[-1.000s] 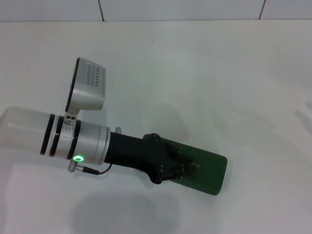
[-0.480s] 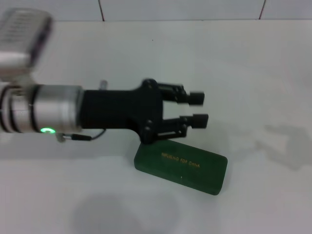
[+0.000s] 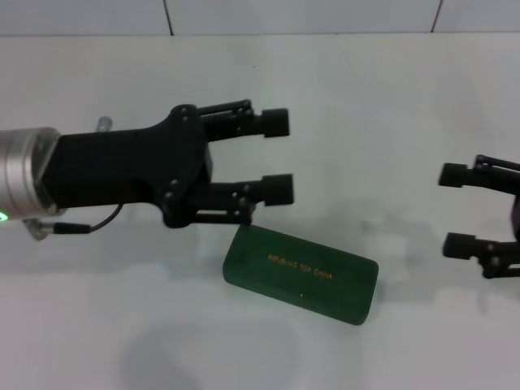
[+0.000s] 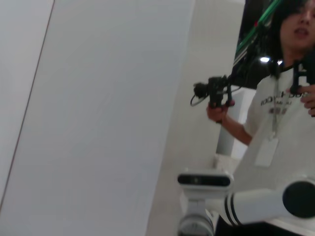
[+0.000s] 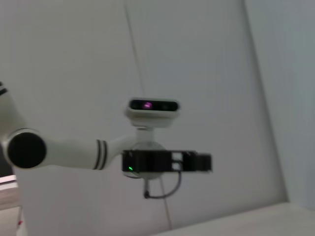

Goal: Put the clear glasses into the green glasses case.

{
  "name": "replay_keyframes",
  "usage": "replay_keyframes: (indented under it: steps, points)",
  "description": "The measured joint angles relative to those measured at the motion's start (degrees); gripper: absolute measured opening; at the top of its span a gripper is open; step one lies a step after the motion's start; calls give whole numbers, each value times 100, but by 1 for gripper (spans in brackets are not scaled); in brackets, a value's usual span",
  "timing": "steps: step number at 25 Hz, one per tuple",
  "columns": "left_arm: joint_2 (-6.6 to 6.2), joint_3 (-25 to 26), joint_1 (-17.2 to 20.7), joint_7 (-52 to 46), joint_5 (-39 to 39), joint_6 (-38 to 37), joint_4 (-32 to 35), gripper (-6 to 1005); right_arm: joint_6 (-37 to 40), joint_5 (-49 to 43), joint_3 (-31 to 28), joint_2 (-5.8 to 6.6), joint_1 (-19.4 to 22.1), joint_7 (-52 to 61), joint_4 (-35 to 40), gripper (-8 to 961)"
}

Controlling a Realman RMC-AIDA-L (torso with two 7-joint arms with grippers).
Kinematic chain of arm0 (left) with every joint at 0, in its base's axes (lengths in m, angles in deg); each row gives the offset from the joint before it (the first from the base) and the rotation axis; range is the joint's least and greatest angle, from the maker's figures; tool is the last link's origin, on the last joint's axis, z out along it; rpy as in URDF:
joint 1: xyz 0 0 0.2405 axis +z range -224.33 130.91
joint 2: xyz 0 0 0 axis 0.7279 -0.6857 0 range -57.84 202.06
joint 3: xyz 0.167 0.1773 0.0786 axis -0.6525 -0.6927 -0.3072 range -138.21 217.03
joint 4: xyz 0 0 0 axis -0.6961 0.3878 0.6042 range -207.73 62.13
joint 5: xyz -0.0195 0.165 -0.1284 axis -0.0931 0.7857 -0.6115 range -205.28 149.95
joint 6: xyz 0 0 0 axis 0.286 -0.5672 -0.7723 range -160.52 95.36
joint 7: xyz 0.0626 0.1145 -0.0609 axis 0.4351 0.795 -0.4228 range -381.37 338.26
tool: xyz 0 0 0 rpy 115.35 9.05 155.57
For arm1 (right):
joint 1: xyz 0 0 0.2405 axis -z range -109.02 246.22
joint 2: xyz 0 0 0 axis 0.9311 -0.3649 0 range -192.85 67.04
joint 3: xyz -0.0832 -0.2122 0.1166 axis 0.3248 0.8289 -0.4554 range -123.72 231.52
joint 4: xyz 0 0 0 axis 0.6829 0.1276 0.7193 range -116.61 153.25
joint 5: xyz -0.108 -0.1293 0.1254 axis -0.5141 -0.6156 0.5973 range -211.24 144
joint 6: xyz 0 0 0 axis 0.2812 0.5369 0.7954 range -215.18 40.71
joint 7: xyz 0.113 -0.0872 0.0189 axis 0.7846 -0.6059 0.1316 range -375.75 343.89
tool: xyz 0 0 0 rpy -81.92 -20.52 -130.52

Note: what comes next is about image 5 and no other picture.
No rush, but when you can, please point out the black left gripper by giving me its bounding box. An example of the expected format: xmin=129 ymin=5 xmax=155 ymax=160
xmin=122 ymin=149 xmax=213 ymax=173

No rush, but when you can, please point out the grey left gripper cable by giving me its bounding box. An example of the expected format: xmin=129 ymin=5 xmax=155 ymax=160
xmin=143 ymin=171 xmax=183 ymax=200

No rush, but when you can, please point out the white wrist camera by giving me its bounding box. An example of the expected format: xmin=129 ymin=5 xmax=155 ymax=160
xmin=124 ymin=97 xmax=182 ymax=129

